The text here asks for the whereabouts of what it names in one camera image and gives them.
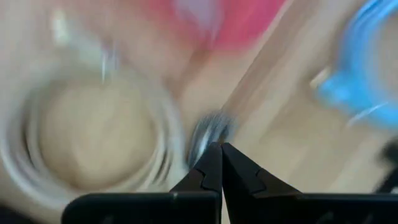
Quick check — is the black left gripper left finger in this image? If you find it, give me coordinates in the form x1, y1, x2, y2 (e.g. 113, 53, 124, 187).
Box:
61, 142, 223, 224

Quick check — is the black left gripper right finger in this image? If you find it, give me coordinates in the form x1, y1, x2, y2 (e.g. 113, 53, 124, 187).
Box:
222, 142, 398, 224

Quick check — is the dark grey long cable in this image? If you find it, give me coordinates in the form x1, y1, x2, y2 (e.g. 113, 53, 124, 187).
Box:
186, 110, 238, 170

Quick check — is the light blue cable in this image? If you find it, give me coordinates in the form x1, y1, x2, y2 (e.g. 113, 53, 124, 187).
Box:
310, 0, 398, 130

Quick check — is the pink translucent plastic bin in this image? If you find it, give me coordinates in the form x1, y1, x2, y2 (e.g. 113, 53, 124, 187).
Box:
148, 0, 287, 52

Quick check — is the beige coiled cable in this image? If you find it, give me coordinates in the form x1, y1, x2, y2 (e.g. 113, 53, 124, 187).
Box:
0, 58, 188, 213

